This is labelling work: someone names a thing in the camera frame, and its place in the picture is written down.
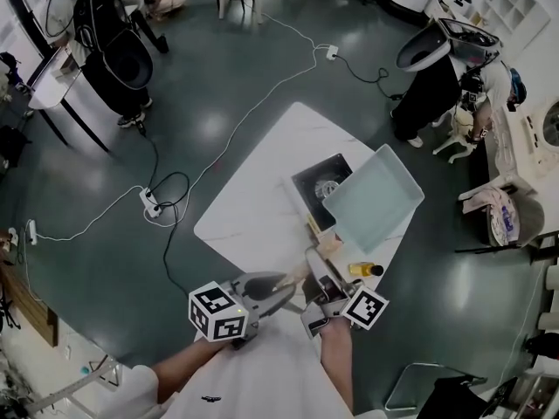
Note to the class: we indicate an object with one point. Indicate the person's left forearm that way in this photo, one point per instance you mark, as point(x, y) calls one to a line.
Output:
point(188, 367)

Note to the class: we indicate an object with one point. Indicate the white dressing table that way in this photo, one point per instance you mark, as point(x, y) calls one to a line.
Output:
point(519, 138)

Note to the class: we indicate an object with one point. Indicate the white power strip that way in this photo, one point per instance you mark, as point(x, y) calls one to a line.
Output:
point(332, 52)
point(150, 202)
point(32, 231)

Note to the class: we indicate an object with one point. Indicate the white ornate stool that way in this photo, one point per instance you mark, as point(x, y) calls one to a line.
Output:
point(458, 135)

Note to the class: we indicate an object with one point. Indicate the portable induction cooktop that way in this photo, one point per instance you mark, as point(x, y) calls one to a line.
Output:
point(312, 177)

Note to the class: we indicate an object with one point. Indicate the rectangular pale green frying pan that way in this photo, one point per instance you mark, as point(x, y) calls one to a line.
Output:
point(371, 199)

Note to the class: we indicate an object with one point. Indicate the person's white shirt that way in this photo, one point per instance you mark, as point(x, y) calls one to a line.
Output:
point(262, 382)

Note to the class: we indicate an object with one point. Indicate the white cubby shelf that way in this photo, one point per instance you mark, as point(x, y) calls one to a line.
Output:
point(511, 7)

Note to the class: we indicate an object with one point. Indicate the wooden cabinet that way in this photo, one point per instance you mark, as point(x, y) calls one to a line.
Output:
point(30, 304)

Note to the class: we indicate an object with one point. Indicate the oval white-framed mirror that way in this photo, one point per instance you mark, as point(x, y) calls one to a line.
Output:
point(554, 122)

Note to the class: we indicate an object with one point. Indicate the black garment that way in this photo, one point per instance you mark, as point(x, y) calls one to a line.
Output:
point(454, 402)

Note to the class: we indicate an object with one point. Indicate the grey chair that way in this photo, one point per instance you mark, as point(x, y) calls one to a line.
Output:
point(530, 216)

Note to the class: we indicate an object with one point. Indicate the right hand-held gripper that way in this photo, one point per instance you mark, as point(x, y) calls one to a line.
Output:
point(364, 308)

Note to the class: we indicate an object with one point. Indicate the pink cloth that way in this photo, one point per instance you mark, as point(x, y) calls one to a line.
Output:
point(491, 208)

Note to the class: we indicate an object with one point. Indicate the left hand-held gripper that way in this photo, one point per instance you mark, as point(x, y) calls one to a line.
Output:
point(216, 312)

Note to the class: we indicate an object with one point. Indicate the person's right forearm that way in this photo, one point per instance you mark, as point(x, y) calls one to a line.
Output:
point(336, 365)

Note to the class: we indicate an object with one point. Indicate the metal tube frame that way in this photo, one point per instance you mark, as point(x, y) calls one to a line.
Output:
point(406, 378)

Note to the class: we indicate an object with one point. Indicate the yellow oil bottle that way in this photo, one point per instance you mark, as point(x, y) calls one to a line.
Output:
point(362, 269)

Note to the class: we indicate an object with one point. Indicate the white table with black legs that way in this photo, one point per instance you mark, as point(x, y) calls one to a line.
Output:
point(52, 90)

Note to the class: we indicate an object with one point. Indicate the aluminium profile frame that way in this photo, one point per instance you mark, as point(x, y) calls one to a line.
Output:
point(74, 386)

